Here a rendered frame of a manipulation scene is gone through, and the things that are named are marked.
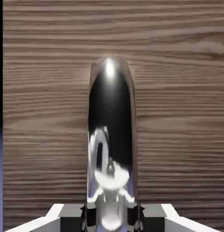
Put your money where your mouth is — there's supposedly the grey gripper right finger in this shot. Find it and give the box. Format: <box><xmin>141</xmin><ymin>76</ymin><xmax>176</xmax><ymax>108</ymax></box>
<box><xmin>139</xmin><ymin>203</ymin><xmax>221</xmax><ymax>232</ymax></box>

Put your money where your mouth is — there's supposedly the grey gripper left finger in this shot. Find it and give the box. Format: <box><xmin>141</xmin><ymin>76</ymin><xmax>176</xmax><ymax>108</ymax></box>
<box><xmin>4</xmin><ymin>203</ymin><xmax>86</xmax><ymax>232</ymax></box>

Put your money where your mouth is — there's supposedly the curved shiny metal handle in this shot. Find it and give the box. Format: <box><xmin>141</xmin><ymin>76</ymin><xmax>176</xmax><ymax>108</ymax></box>
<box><xmin>81</xmin><ymin>56</ymin><xmax>146</xmax><ymax>232</ymax></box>

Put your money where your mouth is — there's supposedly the wooden cabinet door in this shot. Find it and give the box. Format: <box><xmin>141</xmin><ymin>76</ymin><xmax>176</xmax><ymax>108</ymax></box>
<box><xmin>2</xmin><ymin>0</ymin><xmax>224</xmax><ymax>232</ymax></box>

